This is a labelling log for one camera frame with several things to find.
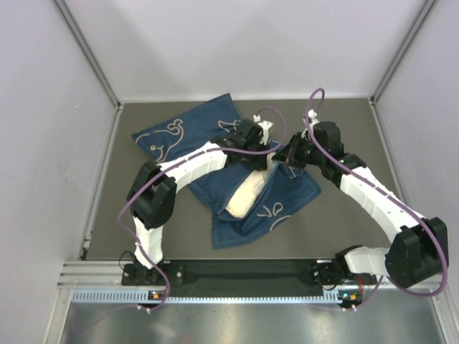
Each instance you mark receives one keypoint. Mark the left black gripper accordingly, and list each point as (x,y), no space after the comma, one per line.
(258,164)

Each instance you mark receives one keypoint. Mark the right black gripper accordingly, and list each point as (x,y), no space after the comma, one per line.
(289,154)

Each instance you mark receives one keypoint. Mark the cream pillow with bear print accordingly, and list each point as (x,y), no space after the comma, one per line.
(247,193)

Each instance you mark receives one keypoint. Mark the dark blue embroidered pillowcase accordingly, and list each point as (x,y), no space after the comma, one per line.
(288,189)

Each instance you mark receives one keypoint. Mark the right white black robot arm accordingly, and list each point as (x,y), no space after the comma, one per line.
(418,246)

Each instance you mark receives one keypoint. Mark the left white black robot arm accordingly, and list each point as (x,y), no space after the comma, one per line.
(152,196)

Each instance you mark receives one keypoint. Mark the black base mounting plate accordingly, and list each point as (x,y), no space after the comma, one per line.
(180,272)

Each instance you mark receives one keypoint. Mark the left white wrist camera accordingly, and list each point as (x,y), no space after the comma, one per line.
(266,126)

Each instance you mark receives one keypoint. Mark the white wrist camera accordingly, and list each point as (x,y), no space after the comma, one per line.
(310,119)
(266,126)

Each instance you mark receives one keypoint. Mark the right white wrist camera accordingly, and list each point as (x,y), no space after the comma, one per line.
(310,119)

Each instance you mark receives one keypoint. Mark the left aluminium frame post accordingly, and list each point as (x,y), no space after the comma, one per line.
(70,21)

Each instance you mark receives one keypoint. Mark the aluminium frame post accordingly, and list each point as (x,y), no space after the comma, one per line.
(70,21)
(403,105)

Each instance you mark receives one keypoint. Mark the aluminium front frame rail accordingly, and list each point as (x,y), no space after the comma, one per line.
(99,273)

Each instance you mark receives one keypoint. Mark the right aluminium frame post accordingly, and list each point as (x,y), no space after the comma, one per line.
(403,105)

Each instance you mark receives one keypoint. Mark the grey slotted cable duct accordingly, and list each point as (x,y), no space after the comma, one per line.
(153,297)

